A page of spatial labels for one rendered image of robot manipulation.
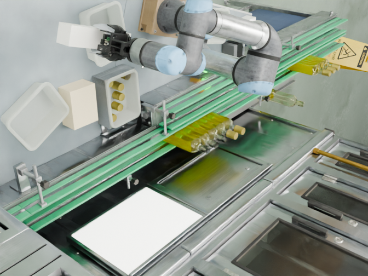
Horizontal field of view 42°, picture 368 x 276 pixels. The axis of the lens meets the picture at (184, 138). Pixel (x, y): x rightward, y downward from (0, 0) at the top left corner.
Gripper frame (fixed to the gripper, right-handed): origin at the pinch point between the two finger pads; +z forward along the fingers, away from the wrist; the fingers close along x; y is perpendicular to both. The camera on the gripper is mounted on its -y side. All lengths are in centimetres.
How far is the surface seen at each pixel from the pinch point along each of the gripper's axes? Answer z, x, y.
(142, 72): 34, 16, -58
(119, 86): 28, 21, -40
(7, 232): -12, 53, 31
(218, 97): 17, 23, -97
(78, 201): 14, 63, -15
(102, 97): 29, 26, -32
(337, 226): -63, 53, -78
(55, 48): 34.1, 9.1, -10.3
